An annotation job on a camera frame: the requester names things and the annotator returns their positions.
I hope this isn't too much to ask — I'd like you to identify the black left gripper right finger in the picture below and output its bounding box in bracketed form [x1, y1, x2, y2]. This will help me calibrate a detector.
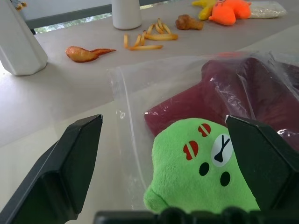
[225, 115, 299, 212]

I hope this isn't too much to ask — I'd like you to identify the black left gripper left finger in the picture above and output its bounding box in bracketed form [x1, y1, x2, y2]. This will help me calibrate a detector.
[0, 114, 104, 224]

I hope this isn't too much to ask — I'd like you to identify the dark red cloth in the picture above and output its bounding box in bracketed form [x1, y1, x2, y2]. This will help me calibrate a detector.
[143, 56, 299, 153]

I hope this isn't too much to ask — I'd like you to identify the green plush toy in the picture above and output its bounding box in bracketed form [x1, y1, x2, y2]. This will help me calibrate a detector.
[143, 118, 261, 214]

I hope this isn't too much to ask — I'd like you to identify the fried chicken wing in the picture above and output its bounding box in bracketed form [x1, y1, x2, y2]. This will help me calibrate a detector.
[65, 45, 117, 63]

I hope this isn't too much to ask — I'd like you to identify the clear plastic zip bag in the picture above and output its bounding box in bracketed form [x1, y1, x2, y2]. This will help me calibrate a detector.
[107, 49, 299, 210]

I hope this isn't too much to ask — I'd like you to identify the white faceted vase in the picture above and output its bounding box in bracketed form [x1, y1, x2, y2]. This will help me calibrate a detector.
[0, 0, 49, 77]

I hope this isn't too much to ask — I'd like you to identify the clear packet of white grains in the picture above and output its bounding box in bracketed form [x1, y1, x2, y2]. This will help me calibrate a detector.
[245, 1, 287, 19]

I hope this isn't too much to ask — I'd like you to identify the orange plush toy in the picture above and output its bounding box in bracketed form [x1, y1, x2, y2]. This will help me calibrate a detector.
[208, 0, 252, 26]

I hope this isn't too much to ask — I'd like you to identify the fried chicken drumstick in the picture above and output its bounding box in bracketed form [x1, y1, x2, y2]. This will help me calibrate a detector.
[175, 14, 204, 31]

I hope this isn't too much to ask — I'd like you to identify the yellow plush toy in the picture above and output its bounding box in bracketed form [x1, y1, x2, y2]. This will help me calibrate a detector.
[192, 0, 217, 21]

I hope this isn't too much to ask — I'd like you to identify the dried flower sprig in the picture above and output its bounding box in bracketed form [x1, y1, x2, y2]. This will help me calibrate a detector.
[10, 0, 28, 12]

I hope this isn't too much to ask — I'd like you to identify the white round bottle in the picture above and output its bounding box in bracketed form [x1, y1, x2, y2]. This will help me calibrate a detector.
[111, 0, 143, 30]

